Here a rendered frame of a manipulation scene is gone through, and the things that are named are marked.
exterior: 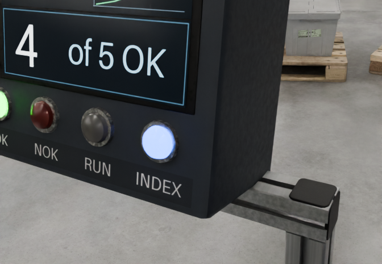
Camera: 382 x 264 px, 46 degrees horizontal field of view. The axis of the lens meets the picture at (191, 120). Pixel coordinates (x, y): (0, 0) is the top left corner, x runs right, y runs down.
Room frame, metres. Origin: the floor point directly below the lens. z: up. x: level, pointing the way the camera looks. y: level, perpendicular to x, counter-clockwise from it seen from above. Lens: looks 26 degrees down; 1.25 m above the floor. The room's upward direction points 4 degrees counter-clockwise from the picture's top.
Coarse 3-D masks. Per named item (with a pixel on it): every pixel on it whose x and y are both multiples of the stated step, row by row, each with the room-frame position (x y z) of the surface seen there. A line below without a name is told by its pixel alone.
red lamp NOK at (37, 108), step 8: (32, 104) 0.30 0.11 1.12; (40, 104) 0.30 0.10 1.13; (48, 104) 0.30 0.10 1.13; (32, 112) 0.30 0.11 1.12; (40, 112) 0.29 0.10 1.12; (48, 112) 0.29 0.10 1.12; (56, 112) 0.29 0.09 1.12; (32, 120) 0.29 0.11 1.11; (40, 120) 0.29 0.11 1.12; (48, 120) 0.29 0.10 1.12; (56, 120) 0.29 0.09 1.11; (40, 128) 0.29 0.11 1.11; (48, 128) 0.29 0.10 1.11
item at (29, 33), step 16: (16, 16) 0.33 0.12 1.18; (32, 16) 0.32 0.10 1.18; (48, 16) 0.31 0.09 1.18; (16, 32) 0.33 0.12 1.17; (32, 32) 0.32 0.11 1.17; (48, 32) 0.31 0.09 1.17; (16, 48) 0.32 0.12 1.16; (32, 48) 0.31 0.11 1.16; (48, 48) 0.31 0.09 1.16; (16, 64) 0.32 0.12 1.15; (32, 64) 0.31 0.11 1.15; (48, 64) 0.30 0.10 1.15; (48, 80) 0.30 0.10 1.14
